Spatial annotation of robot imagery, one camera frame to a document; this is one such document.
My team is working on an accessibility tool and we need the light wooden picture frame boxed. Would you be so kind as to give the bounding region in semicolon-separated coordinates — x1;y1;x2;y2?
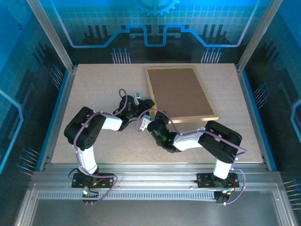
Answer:
144;65;219;124

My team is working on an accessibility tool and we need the brown backing board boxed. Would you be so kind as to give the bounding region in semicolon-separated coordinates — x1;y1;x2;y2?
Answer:
147;68;214;118

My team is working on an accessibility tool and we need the steel bottom plate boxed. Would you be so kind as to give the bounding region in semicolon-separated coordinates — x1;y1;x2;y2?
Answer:
15;188;298;226

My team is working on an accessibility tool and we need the black round connector puck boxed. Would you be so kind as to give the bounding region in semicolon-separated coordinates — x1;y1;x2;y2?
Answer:
214;190;233;206

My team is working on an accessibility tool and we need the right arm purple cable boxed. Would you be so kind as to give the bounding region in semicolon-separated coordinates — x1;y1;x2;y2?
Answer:
135;108;247;205

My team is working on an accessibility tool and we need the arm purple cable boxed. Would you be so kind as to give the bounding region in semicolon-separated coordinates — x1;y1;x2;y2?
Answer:
135;108;247;205
72;89;129;206

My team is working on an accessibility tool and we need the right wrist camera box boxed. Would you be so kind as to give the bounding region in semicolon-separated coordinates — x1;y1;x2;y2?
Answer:
138;114;152;132

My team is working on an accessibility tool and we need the long aluminium mounting rail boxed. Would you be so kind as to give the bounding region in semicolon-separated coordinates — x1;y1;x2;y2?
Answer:
30;164;284;189

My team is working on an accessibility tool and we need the grey slotted cable duct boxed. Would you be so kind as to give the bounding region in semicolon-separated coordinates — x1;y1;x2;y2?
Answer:
36;191;218;201

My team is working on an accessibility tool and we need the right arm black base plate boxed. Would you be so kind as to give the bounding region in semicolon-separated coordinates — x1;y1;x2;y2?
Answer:
196;173;240;189

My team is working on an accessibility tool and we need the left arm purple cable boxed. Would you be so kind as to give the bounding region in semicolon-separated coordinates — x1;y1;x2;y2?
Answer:
72;89;129;206

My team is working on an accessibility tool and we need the aluminium table side rail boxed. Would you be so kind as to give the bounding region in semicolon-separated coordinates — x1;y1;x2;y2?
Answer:
39;67;77;171
236;65;278;171

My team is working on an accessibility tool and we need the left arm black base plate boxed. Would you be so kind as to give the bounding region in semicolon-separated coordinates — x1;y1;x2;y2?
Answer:
71;173;116;189

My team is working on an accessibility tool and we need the black connector bracket green light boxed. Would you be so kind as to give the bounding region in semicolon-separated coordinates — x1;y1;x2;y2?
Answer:
81;185;100;206

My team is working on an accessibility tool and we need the aluminium corner post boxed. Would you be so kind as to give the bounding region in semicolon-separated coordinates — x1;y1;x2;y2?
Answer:
26;0;75;73
236;0;284;73

